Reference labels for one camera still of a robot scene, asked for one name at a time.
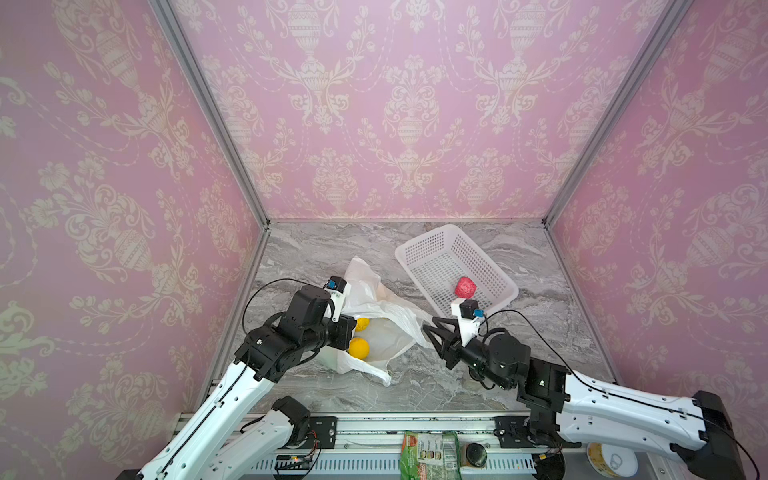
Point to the yellow toy lemon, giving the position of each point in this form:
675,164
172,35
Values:
362,324

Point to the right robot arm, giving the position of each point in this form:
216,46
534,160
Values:
567,407

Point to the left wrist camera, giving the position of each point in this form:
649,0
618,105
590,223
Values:
337,288

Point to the left aluminium corner post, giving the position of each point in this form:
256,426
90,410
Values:
173,31

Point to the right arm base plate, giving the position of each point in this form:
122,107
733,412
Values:
522,433

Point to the right aluminium corner post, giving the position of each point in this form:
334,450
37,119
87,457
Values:
657,40

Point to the red toy apple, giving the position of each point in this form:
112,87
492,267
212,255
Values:
465,288

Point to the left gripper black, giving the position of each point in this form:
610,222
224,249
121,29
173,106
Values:
348,327

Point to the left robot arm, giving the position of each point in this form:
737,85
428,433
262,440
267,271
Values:
205,448

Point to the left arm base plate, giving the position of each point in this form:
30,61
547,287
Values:
321,433

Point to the aluminium corner post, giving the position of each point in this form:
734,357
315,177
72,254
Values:
657,40
173,31

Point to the green snack packet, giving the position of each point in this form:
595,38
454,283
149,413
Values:
430,456

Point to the white plastic bag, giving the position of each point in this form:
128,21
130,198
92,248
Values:
395,327

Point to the aluminium front rail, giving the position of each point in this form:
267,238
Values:
368,446

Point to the yellow toy orange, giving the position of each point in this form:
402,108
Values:
359,349

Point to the white plastic basket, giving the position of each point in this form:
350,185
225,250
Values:
436,261

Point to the white lid tin can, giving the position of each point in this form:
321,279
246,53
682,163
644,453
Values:
612,462

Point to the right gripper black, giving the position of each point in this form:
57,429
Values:
452,342

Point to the dark jar on rail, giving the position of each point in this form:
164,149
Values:
473,455

